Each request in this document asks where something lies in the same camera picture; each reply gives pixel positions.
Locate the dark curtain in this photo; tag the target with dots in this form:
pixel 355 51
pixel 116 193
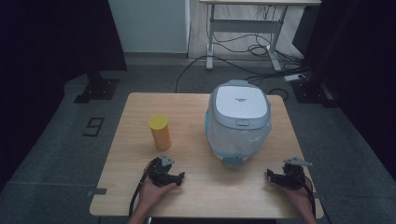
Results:
pixel 361 46
pixel 56 31

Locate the person's right hand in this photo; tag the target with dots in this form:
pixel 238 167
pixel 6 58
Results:
pixel 297 197

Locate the white metal frame desk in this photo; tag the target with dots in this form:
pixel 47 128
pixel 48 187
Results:
pixel 243 25

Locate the white lidded trash bin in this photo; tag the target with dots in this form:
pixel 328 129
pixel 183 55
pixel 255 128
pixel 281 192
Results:
pixel 238 105

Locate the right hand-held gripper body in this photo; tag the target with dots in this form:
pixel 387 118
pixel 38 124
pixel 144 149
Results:
pixel 294 179

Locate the person's left hand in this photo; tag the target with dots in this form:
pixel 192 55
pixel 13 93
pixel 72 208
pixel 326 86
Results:
pixel 152 194

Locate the white partition panel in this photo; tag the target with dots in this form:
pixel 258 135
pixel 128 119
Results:
pixel 149 25

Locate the yellow cylindrical canister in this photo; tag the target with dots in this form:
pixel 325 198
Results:
pixel 160 133

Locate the white power strip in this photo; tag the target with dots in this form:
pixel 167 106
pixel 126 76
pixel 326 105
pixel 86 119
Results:
pixel 294 76

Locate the clear plastic bin liner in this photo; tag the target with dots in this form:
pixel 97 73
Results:
pixel 236 141

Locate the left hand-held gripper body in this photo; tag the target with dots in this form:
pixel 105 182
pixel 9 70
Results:
pixel 160 174

